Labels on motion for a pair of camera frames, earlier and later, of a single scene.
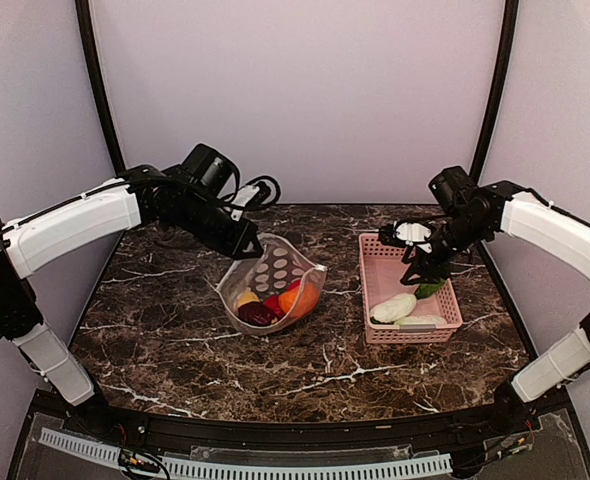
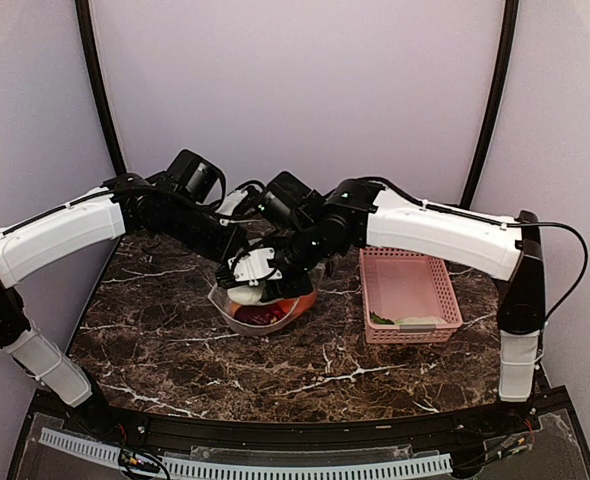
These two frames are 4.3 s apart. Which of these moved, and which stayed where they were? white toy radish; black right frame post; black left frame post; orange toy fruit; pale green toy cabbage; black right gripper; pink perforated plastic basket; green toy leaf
Moved: black right gripper; white toy radish; green toy leaf
Stayed: pink perforated plastic basket; black right frame post; orange toy fruit; pale green toy cabbage; black left frame post
